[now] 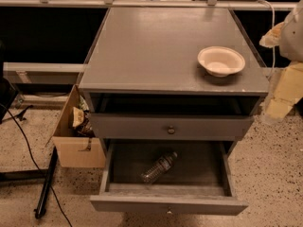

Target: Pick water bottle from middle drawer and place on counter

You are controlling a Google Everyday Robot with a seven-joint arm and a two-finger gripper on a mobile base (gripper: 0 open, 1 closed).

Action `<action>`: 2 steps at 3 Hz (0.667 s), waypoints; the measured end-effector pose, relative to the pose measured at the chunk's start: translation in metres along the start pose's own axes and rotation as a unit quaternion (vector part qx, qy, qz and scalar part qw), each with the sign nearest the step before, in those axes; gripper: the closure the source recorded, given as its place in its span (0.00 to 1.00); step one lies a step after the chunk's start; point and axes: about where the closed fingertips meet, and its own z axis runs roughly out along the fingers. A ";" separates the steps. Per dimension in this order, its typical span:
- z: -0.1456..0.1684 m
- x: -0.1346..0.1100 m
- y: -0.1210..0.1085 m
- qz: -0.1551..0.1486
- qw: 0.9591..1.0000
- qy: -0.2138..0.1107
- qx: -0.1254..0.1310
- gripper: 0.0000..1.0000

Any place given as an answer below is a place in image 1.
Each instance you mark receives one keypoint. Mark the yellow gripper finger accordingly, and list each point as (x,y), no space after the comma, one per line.
(273,37)
(288,92)

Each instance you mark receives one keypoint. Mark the clear plastic water bottle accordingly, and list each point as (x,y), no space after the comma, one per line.
(159,167)

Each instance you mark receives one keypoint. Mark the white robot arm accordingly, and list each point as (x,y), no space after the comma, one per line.
(288,37)

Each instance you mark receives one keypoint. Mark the grey wooden drawer cabinet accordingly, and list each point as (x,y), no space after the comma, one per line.
(145,63)

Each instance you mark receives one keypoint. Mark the round brass drawer knob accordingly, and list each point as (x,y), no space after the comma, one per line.
(171,130)

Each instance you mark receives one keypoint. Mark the open grey middle drawer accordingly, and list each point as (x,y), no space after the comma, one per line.
(199,182)

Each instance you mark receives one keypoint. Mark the closed grey upper drawer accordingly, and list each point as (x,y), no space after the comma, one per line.
(187,127)

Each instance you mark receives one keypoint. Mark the white paper bowl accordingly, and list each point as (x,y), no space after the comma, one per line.
(219,61)

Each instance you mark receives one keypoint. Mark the snack bag in box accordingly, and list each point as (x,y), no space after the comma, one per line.
(81,123)

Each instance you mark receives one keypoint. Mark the brown cardboard box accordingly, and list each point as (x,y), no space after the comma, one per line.
(74,150)

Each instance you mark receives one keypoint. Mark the black metal floor bar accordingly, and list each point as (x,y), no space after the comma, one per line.
(40,210)

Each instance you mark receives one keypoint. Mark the grey metal rail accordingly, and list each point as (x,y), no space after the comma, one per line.
(43,73)

